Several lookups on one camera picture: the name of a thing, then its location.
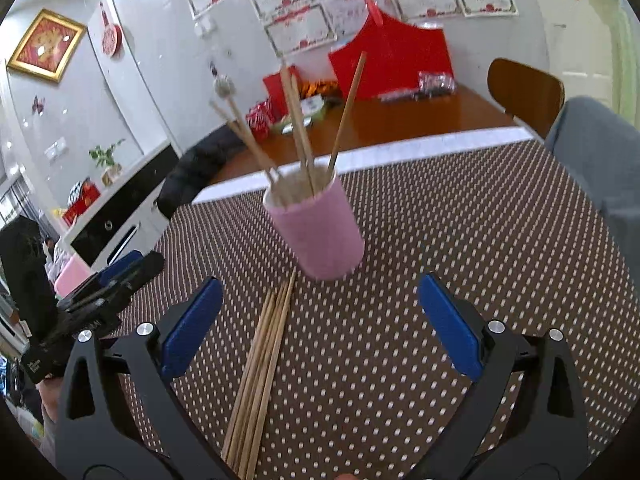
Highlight round red hanging ornament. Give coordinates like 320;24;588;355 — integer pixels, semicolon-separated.
97;1;123;58

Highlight person's left hand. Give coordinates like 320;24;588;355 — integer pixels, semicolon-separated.
40;377;66;426

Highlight black jacket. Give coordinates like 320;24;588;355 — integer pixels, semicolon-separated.
154;125;251;220

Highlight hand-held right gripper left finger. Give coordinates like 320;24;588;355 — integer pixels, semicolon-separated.
55;276;236;480

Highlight large red gift bag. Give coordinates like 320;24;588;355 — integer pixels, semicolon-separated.
327;0;455;103

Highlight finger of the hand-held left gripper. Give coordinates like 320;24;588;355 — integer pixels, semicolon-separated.
57;251;166;313
97;250;144;286

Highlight green curtain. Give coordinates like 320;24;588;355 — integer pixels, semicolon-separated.
585;0;640;126

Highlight orange snacks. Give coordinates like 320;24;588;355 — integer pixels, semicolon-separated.
300;79;336;98

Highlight hanging grey brush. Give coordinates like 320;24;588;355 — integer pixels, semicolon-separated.
209;60;236;98

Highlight brown polka dot tablecloth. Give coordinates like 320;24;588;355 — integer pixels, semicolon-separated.
120;140;640;480

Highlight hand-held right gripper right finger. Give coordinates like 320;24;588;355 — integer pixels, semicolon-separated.
412;273;590;480

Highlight pink cup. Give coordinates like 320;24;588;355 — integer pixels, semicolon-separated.
262;165;366;281

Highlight clear packet of dark items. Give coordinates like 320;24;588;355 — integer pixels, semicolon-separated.
417;71;457;97

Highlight grey garment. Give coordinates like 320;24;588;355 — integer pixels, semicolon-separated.
544;96;640;281

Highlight white door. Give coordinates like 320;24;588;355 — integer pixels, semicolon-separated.
542;0;618;111

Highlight brown wooden chair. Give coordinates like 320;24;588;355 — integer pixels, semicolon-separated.
487;57;566;140

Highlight pile of wooden chopsticks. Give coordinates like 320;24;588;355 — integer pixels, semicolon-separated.
220;272;297;480

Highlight red basket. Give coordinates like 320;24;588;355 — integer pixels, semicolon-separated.
62;185;101;226

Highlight large dark object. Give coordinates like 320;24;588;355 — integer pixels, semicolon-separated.
0;215;57;341

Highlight single wooden chopstick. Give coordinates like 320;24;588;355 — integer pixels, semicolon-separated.
279;65;312;196
225;95;281;175
209;101;276;185
327;51;367;173
291;72;317;193

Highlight pink container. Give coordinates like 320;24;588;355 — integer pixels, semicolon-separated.
54;252;93;297

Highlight white and black cabinet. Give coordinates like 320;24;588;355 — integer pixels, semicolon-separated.
50;140;181;271

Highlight gold framed red picture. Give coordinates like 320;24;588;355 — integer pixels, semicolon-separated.
6;8;87;83

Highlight green tray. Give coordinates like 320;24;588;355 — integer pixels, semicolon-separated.
270;97;328;128

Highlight small red box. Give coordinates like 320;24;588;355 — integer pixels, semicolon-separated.
262;71;303;106

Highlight potted green plant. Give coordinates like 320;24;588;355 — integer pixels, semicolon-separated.
89;139;126;187

